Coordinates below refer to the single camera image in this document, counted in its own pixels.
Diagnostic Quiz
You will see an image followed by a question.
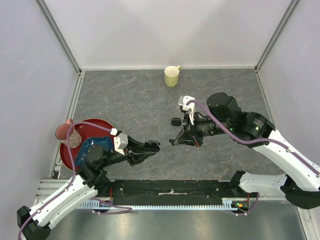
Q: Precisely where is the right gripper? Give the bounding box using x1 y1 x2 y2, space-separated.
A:
174 110 232 147

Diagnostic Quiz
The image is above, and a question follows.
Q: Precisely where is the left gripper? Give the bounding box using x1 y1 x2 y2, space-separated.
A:
100 134 156 167

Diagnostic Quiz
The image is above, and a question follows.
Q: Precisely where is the black glossy charging case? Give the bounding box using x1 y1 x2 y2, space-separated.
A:
171 117 182 127

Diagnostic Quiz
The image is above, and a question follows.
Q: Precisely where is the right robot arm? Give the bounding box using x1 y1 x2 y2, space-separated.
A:
170 92 320 210

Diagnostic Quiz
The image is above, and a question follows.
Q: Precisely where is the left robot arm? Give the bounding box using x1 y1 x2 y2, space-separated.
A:
17 133 160 240

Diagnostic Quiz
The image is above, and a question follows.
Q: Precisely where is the blue plate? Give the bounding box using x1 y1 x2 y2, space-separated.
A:
74 135 115 167

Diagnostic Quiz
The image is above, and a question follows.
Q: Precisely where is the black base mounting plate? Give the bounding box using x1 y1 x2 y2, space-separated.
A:
98 179 249 199

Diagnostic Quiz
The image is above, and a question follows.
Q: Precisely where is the yellow-green mug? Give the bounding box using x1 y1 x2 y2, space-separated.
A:
164 66 181 88

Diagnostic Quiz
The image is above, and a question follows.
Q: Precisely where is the pink floral mug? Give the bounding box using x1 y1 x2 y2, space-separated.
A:
55 118 82 149

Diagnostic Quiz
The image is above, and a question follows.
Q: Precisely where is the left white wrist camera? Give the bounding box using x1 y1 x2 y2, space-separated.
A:
113 133 128 156

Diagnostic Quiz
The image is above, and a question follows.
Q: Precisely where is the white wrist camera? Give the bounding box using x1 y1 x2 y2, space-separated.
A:
178 95 196 125
113 133 128 156

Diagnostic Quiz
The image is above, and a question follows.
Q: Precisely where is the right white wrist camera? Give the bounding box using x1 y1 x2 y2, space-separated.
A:
178 95 196 125

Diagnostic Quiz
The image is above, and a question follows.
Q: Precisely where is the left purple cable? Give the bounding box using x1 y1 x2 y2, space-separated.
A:
16 121 119 240

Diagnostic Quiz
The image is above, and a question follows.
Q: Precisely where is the slotted cable duct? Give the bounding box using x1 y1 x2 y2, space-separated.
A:
77 199 250 212

